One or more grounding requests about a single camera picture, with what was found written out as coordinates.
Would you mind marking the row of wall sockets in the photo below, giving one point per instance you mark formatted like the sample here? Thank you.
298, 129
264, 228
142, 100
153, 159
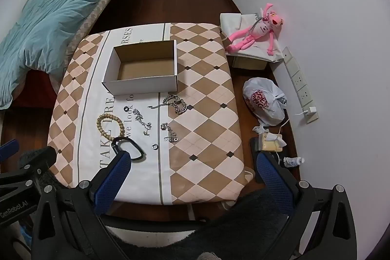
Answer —
300, 83

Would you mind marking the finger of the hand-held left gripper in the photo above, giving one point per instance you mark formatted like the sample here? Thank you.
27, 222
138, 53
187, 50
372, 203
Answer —
7, 150
33, 158

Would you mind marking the tissue pack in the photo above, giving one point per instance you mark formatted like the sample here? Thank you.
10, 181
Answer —
269, 144

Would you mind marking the white plastic bag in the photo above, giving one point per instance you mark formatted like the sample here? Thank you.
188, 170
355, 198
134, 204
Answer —
263, 101

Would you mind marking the cardboard box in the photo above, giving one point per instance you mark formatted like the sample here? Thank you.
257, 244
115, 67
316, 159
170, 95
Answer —
143, 71

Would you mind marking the white charger plug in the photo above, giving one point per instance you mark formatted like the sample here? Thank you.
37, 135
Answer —
312, 110

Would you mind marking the person's dark fleece clothing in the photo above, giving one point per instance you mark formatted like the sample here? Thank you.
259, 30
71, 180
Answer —
213, 229

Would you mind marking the black carabiner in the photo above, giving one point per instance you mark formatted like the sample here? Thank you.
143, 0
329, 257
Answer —
138, 156

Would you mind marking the white tube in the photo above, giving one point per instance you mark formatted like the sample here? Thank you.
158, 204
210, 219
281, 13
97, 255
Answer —
292, 161

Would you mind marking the red bed base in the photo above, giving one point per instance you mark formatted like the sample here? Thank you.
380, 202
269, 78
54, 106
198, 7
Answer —
33, 89

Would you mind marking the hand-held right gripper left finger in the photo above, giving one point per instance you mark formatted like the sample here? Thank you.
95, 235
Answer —
111, 182

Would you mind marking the pink plush toy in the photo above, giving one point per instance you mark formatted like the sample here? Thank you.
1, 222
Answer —
259, 30

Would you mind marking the checkered tablecloth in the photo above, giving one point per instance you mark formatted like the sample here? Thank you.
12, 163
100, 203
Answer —
201, 101

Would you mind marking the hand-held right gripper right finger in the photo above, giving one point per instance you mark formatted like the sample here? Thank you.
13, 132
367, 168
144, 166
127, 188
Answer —
274, 180

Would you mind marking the blue duvet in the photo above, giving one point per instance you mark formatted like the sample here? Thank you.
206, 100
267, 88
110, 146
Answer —
51, 19

